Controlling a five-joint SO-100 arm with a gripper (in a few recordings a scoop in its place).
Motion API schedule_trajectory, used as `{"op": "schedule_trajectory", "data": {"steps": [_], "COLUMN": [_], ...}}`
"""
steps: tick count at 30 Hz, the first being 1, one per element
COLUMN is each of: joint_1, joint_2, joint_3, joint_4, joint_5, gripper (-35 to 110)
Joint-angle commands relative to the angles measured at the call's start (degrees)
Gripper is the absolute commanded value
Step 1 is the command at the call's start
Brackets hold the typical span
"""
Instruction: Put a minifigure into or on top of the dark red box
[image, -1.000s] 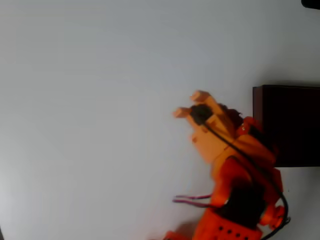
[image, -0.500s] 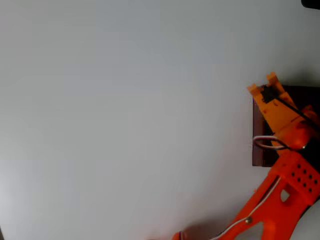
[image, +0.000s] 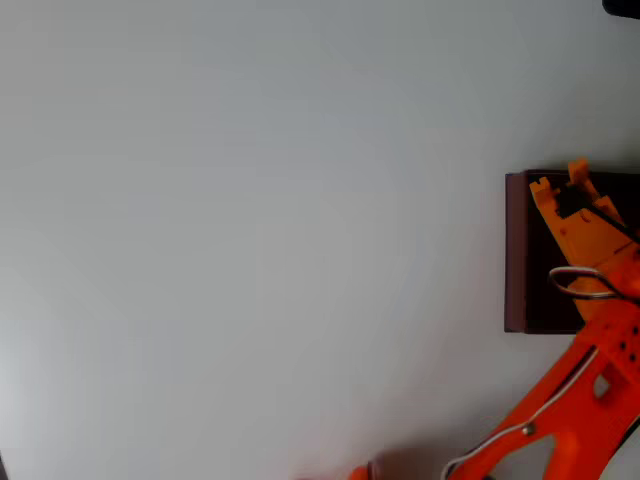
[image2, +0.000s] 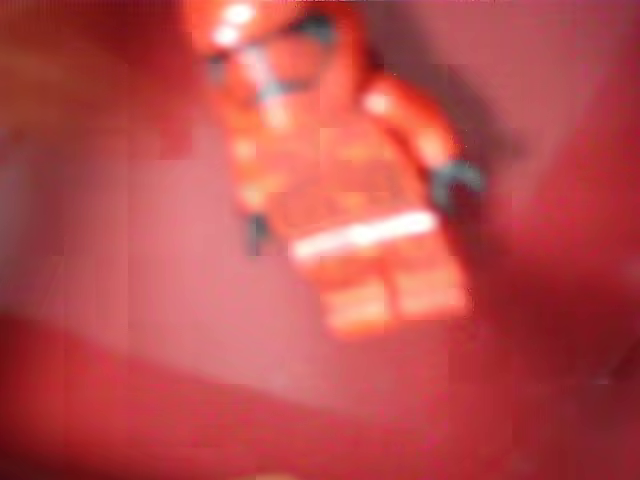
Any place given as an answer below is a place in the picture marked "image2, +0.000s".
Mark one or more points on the small red toy figure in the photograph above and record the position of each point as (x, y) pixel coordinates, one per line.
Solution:
(350, 175)

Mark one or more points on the dark red open box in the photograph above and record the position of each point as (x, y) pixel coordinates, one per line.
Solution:
(150, 260)

